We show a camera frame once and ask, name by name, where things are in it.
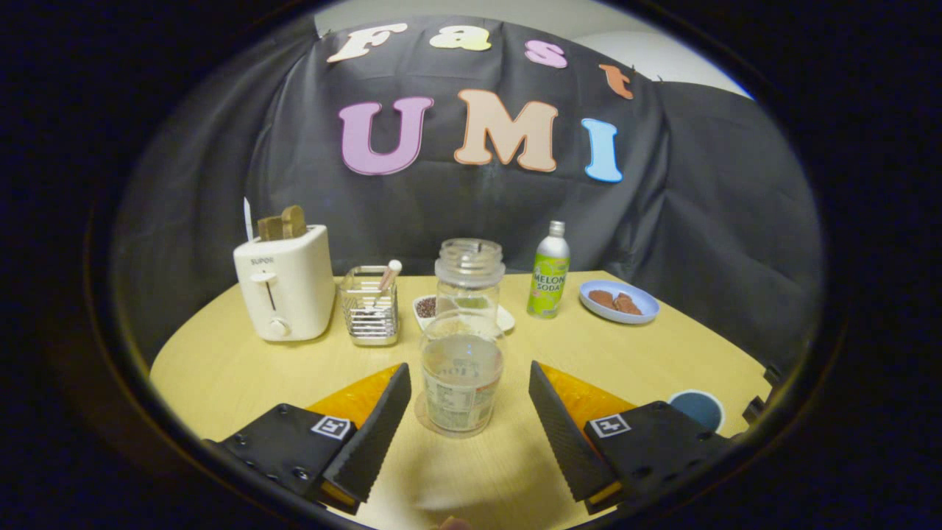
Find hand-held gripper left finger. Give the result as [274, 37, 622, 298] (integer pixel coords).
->
[202, 362, 413, 516]

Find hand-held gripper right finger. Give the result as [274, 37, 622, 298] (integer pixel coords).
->
[528, 360, 738, 516]

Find clear labelled cup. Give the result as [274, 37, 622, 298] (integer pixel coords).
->
[419, 312, 506, 439]

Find round blue coaster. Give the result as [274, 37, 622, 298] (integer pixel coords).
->
[668, 389, 726, 435]

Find green soda bottle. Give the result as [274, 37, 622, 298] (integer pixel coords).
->
[526, 220, 572, 319]

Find white square dish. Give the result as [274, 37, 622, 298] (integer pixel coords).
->
[412, 294, 516, 333]

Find blue plate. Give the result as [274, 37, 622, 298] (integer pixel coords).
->
[578, 280, 661, 325]

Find white toaster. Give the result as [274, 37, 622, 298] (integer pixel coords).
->
[233, 225, 336, 342]

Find light wooden table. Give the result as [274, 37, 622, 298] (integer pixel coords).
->
[149, 271, 773, 530]

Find clear glass jar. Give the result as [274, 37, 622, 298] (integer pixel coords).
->
[434, 238, 506, 325]

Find black backdrop cloth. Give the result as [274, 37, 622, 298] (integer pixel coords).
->
[110, 15, 824, 369]

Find metal wire rack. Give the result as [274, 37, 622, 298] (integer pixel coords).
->
[339, 266, 400, 347]

